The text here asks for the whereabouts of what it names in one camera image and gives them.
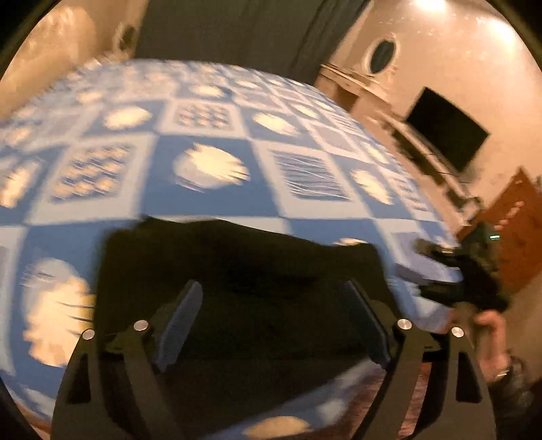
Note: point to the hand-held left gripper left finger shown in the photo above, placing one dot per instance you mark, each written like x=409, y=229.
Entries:
x=180, y=321

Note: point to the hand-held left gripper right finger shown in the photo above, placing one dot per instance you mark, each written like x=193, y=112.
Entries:
x=372, y=325

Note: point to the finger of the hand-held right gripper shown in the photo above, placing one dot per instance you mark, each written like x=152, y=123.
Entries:
x=442, y=256
x=444, y=292

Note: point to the black pants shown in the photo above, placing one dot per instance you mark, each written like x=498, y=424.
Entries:
x=262, y=270

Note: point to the person's right forearm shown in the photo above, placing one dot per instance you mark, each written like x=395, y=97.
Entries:
x=512, y=406

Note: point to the person's right hand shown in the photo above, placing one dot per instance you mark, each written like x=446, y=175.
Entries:
x=493, y=342

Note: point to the white television stand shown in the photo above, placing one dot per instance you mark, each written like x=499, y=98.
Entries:
x=432, y=169

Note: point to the blue patterned bed sheet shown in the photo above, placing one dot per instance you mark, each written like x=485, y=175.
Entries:
x=169, y=194

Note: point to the black flat television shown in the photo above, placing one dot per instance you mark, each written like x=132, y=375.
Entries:
x=449, y=127

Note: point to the white dressing table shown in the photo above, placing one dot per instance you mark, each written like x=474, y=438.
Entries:
x=351, y=89

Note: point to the oval mirror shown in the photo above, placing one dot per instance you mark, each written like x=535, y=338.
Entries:
x=382, y=55

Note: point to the dark green curtain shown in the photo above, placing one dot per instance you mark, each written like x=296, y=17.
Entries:
x=254, y=38

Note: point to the cream tufted headboard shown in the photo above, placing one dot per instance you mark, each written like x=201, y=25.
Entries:
x=46, y=59

